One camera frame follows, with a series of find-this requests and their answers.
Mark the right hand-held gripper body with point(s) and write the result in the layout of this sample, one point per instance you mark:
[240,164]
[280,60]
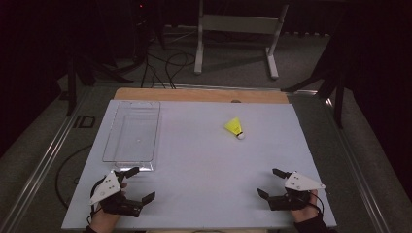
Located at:
[301,183]

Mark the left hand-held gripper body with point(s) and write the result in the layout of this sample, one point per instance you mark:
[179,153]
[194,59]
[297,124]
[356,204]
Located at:
[107,189]

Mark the person's right hand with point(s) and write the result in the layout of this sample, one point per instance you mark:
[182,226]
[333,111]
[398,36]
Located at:
[306,214]

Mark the person's left hand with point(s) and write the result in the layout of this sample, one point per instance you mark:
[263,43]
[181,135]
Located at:
[103,221]

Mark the clear plastic container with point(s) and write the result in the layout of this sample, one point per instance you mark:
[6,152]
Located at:
[132,136]

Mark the white table board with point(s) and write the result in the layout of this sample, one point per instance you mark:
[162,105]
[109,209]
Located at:
[200,168]

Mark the yellow shuttlecock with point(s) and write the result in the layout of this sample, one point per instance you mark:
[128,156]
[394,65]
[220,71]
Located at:
[234,125]

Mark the black metal stand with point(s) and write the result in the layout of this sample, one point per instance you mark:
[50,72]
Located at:
[336,84]
[81,69]

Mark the white metal stand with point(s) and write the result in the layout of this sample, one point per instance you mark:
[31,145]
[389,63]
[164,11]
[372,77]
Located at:
[238,24]

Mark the metal floor rail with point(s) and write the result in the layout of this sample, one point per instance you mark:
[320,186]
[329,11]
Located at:
[356,174]
[35,168]

